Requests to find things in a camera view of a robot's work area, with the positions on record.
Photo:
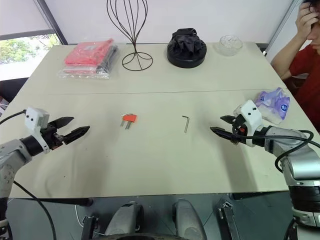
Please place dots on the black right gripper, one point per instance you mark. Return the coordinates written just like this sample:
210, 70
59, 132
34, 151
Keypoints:
238, 130

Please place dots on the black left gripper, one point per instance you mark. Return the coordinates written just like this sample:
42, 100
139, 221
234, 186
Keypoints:
51, 136

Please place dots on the person's bare forearm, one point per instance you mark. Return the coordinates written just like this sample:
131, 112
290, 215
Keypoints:
287, 60

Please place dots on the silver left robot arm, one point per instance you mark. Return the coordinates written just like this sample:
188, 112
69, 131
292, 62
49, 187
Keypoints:
10, 155

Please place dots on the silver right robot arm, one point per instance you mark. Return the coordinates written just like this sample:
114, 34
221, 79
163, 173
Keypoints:
297, 160

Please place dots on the metal hex key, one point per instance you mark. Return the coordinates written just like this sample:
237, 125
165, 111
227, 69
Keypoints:
186, 123

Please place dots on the orange hex key holder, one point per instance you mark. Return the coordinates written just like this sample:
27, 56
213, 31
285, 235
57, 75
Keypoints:
130, 117

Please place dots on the person's bare hand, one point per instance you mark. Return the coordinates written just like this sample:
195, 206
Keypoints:
306, 21

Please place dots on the purple printed plastic bag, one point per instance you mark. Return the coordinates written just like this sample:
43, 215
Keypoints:
275, 103

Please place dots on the red and black bagged packs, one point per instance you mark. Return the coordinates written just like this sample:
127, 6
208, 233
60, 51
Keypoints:
87, 56

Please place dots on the clear glass bowl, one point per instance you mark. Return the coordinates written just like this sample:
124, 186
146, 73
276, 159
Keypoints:
228, 46

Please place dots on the black round base with cloth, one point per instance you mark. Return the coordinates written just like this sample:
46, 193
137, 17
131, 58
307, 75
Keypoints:
186, 50

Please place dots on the person in red shirt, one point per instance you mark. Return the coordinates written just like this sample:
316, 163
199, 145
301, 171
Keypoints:
311, 82

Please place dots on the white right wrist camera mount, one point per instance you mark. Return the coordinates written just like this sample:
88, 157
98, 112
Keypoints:
251, 117

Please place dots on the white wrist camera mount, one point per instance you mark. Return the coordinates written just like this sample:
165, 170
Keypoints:
35, 117
251, 117

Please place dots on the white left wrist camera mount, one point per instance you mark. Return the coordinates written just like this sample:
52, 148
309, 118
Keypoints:
35, 117

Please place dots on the black table leg bracket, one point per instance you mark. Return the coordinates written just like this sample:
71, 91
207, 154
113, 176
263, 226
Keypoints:
230, 220
88, 228

